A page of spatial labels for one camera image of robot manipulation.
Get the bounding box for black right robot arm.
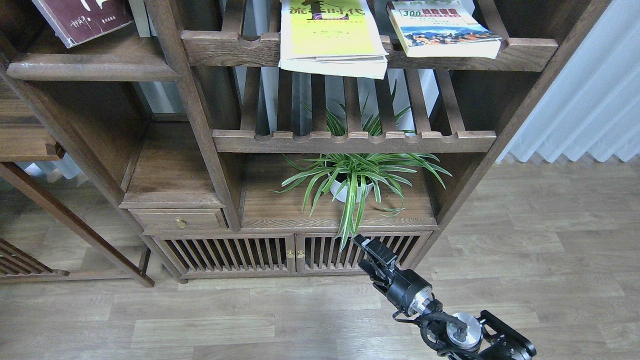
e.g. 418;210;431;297
352;234;537;360

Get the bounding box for blue landscape cover book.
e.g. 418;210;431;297
386;0;502;59

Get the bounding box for white plant pot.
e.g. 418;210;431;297
330;180;374;204

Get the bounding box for white upright book spine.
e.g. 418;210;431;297
128;0;151;38

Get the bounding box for dark wooden bookshelf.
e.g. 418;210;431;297
1;0;610;283

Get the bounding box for brass drawer knob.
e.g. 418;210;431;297
175;217;187;229

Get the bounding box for maroon book white characters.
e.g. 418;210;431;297
33;0;133;49

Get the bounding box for yellow cover book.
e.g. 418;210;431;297
278;0;387;80

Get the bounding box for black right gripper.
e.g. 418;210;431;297
352;234;433;317

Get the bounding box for white pleated curtain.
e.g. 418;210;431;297
497;0;640;163

